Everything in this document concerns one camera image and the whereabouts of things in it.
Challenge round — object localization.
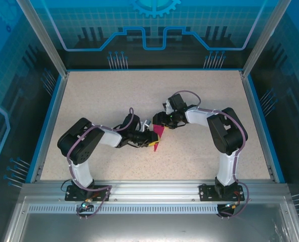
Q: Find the aluminium frame post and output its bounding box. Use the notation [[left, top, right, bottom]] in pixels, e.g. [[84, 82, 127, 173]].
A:
[[241, 0, 292, 79], [16, 0, 70, 78]]

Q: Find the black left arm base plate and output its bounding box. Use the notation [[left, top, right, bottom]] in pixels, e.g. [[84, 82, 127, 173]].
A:
[[65, 185, 111, 202]]

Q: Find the cable connector with orange tip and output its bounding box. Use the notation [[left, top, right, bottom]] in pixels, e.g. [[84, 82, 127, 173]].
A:
[[224, 201, 241, 210]]

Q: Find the steel tray panel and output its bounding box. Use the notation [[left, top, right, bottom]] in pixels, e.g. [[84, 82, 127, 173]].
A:
[[3, 196, 299, 242]]

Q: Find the aluminium side rail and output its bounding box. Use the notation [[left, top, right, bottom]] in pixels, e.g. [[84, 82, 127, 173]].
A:
[[29, 72, 71, 184], [240, 70, 278, 183]]

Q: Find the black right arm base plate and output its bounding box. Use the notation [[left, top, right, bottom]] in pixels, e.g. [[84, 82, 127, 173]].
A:
[[199, 184, 245, 202]]

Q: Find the slotted grey cable duct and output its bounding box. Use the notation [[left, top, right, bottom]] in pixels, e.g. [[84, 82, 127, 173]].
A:
[[27, 204, 282, 215]]

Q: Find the pink paper sheet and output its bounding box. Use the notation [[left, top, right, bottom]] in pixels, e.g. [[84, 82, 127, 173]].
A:
[[152, 123, 166, 153]]

